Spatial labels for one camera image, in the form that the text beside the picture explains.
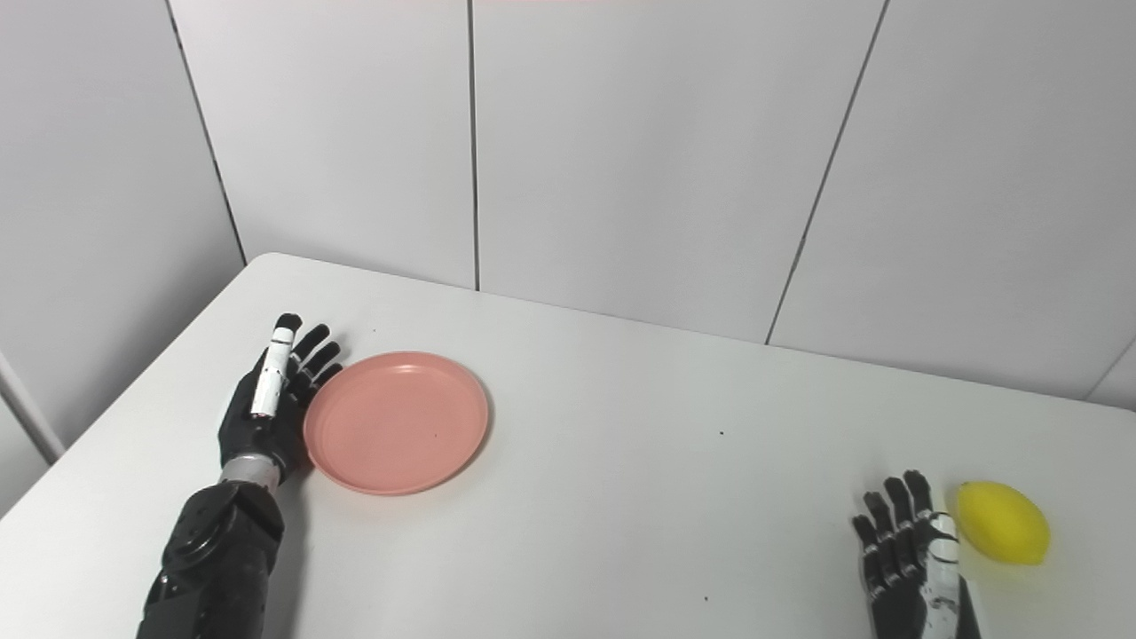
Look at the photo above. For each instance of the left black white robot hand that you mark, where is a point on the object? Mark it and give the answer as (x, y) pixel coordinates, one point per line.
(248, 435)

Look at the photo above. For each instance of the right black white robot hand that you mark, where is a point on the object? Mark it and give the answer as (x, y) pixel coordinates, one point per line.
(896, 603)

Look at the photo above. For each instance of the yellow lemon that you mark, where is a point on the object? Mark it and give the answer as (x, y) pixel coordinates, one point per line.
(1003, 524)

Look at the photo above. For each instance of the pink round plate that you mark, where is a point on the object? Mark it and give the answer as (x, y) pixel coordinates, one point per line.
(395, 423)

